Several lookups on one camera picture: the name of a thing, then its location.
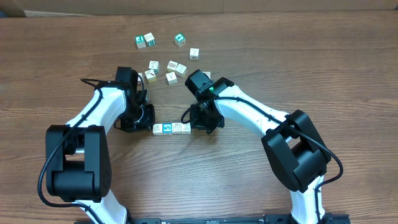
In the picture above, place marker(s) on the wooden block green side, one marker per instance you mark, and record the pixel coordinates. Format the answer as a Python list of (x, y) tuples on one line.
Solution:
[(149, 39)]

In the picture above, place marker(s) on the wooden block yellow side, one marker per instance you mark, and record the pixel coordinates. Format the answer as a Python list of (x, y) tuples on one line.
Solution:
[(150, 75)]

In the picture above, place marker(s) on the green top wooden block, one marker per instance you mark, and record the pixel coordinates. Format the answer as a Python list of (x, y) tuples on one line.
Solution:
[(140, 41)]

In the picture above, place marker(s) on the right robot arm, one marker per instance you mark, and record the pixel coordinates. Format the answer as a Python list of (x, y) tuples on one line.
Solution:
[(295, 151)]

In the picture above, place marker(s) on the wooden block rightmost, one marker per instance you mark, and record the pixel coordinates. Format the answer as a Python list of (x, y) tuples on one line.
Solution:
[(208, 74)]

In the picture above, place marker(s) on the wooden block red edge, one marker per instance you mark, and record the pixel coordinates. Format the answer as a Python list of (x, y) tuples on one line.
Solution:
[(176, 128)]

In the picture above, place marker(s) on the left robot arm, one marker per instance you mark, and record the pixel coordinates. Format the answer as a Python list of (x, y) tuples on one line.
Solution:
[(77, 171)]

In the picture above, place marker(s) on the green number four block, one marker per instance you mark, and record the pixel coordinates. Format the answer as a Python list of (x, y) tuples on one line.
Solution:
[(180, 40)]

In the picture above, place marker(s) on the wooden block red drawing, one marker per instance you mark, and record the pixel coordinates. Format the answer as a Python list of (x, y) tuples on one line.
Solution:
[(186, 128)]

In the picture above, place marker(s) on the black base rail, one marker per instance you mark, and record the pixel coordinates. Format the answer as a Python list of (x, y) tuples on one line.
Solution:
[(329, 218)]

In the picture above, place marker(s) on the wooden block teal side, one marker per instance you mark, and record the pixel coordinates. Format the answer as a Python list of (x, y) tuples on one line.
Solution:
[(154, 65)]

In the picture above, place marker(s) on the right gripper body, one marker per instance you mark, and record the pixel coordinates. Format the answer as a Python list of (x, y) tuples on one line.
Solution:
[(203, 120)]

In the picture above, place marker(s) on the wooden block red side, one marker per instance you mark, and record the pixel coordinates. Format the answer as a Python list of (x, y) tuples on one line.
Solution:
[(194, 54)]

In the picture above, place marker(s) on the cardboard sheet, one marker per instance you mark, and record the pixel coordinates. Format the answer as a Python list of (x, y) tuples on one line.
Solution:
[(22, 8)]

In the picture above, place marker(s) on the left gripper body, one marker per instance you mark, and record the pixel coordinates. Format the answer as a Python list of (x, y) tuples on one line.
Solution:
[(138, 116)]

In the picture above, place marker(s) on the wooden block brown drawing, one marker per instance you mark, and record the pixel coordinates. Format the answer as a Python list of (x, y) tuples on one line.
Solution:
[(171, 66)]

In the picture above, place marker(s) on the blue number five block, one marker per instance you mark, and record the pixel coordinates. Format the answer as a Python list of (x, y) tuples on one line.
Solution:
[(167, 128)]

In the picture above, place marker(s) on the plain wooden block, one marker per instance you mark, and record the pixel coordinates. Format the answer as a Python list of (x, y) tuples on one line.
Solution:
[(181, 70)]

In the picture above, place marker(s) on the wooden block bulb drawing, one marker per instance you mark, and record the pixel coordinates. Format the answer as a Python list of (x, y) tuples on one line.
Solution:
[(171, 78)]

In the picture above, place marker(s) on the wooden block red front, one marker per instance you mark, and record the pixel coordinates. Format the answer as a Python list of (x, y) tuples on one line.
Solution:
[(140, 79)]

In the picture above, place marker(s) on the wooden letter A block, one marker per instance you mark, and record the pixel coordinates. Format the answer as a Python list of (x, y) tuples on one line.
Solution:
[(157, 129)]

